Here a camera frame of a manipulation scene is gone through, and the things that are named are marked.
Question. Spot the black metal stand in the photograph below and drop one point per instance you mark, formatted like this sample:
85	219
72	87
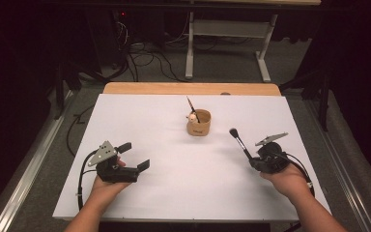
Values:
59	90
324	96

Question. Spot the person's left hand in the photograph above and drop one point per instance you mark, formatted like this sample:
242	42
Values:
104	191

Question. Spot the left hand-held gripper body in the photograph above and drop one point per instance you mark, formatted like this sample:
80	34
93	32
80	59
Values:
116	174

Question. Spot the aluminium floor rail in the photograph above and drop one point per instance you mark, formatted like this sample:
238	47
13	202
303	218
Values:
341	167
29	174

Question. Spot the person's right hand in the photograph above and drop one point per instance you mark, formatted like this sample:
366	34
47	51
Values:
288	182

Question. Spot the white table sheet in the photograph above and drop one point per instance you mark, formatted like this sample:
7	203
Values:
180	193

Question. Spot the tan cup with bear figure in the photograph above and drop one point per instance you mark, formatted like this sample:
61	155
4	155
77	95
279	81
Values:
199	127

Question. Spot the dark equipment box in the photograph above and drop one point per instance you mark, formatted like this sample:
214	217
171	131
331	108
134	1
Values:
106	38

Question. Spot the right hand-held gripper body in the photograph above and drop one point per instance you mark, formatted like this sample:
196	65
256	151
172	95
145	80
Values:
273	159

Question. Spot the white metal desk frame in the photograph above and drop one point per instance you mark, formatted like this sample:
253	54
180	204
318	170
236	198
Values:
228	29

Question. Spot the black makeup brush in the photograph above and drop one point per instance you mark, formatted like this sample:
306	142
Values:
240	143

